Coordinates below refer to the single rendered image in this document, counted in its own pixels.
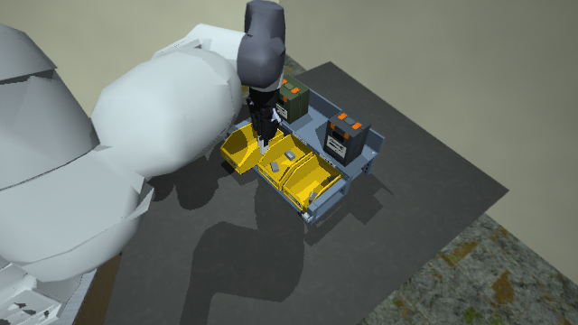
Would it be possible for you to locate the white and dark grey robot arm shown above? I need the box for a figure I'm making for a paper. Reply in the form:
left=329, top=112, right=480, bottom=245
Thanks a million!
left=0, top=0, right=286, bottom=325

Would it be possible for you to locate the yellow bin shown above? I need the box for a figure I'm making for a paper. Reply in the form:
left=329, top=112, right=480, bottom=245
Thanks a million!
left=284, top=154, right=342, bottom=214
left=222, top=123, right=284, bottom=174
left=259, top=134, right=316, bottom=191

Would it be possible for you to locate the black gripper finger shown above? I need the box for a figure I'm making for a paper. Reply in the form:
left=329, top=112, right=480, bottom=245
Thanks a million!
left=259, top=108, right=283, bottom=155
left=246, top=97, right=262, bottom=146

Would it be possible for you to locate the light blue metal shelf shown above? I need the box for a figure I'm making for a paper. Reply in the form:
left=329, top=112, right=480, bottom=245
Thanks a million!
left=251, top=89, right=385, bottom=226

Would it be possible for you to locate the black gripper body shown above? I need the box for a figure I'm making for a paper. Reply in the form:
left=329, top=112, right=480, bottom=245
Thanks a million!
left=249, top=87, right=280, bottom=118

